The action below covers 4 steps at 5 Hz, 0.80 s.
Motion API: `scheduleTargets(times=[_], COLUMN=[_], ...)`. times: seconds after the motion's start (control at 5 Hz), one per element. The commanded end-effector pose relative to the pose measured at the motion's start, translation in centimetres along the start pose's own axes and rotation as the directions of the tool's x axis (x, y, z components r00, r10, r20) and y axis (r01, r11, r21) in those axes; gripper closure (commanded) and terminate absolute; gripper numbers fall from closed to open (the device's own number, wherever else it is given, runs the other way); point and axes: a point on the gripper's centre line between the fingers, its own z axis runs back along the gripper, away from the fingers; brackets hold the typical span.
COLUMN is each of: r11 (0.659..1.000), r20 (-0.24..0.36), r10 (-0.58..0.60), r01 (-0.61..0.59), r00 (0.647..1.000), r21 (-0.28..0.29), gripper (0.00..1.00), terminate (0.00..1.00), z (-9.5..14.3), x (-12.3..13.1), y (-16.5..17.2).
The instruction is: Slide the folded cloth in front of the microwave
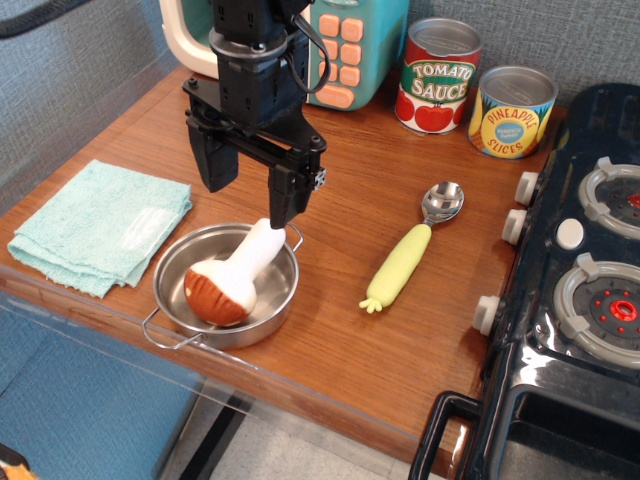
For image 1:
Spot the clear acrylic table guard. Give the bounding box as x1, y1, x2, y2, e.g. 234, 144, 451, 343
0, 264, 481, 480

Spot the black hose top left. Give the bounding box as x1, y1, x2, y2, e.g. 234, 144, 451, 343
0, 0, 91, 40

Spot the plush mushroom toy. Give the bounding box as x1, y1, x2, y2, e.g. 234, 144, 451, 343
183, 218, 286, 327

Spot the pineapple slices can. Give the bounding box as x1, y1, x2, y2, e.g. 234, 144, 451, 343
468, 65, 558, 159

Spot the silver metal pot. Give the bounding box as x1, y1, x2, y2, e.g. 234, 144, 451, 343
142, 218, 304, 350

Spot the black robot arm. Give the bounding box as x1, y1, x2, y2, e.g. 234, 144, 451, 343
183, 1, 329, 229

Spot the teal toy microwave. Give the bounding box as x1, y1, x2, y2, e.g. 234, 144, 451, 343
159, 0, 409, 111

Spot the spoon with yellow handle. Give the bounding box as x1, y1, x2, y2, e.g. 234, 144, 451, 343
359, 181, 465, 314

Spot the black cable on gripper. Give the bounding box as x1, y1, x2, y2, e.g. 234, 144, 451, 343
279, 13, 332, 95

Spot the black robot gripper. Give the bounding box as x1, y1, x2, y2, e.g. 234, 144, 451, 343
183, 28, 327, 229

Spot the tomato sauce can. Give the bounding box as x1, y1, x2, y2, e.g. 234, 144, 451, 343
395, 17, 483, 134

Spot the light blue folded cloth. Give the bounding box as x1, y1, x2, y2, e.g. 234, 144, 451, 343
8, 160, 192, 298

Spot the black toy stove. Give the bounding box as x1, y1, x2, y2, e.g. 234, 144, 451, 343
410, 83, 639, 479

